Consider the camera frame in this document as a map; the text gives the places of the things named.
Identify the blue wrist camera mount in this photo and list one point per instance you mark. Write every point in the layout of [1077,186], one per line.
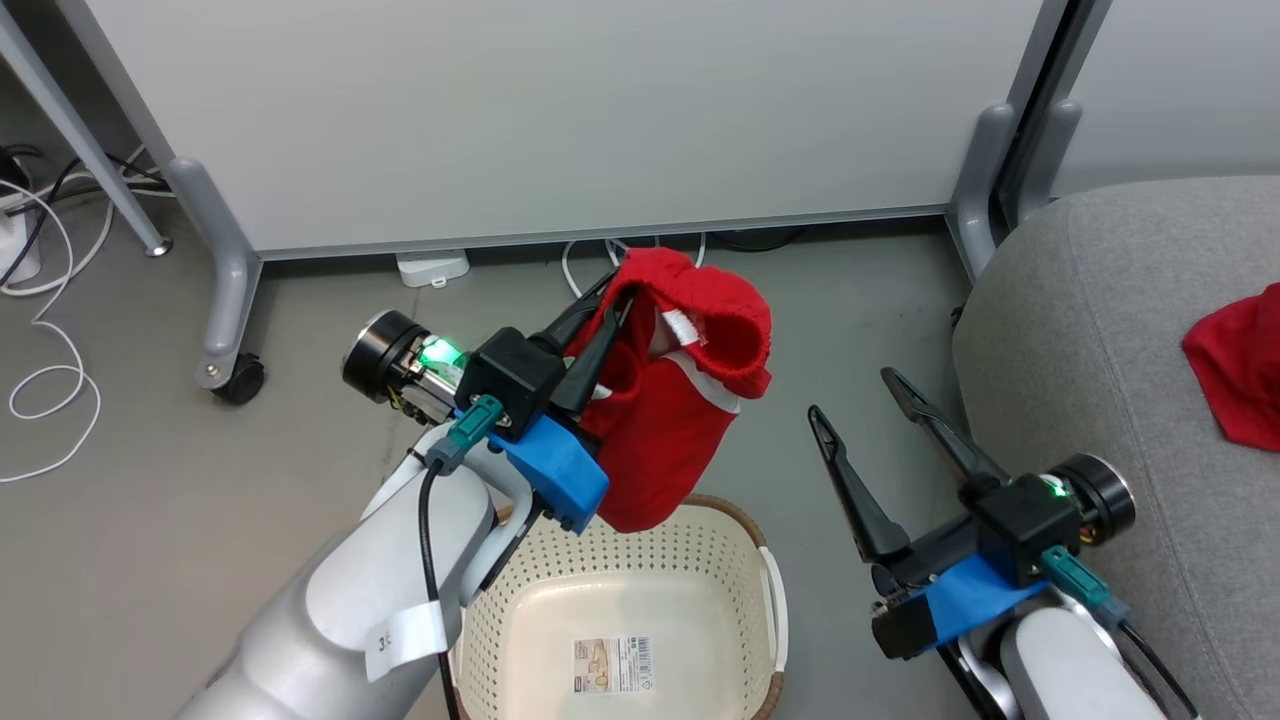
[975,595]
[555,470]

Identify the slanted grey metal leg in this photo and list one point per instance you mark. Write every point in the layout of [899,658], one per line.
[80,130]

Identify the cream perforated laundry basket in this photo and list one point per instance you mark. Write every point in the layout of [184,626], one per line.
[620,585]

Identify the white power strip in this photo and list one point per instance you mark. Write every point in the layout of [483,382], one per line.
[15,250]

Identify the red knitted garment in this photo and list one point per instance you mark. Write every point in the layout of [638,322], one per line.
[660,440]

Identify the large white partition panel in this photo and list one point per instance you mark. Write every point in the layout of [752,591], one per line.
[560,110]

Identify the small white adapter box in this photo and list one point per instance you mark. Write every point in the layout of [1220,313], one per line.
[432,267]

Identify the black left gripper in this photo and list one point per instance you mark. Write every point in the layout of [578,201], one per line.
[510,380]

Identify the grey partition foot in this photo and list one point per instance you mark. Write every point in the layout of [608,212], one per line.
[980,190]
[228,290]
[1050,160]

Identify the black caster wheel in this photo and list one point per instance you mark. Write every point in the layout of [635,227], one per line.
[242,381]

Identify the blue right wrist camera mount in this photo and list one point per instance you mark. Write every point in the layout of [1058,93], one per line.
[975,595]

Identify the printed paper label sticker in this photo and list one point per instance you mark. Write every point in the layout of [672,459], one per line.
[612,665]

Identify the narrow white partition panel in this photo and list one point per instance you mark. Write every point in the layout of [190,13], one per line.
[1170,90]

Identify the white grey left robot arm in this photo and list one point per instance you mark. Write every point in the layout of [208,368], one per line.
[350,590]

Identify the red cloth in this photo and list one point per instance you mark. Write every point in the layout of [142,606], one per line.
[1245,370]

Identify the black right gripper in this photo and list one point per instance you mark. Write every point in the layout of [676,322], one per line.
[1030,530]

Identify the grey fabric sofa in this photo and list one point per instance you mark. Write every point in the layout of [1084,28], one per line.
[1100,380]

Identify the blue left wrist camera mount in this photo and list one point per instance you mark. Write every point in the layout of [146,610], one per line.
[555,470]

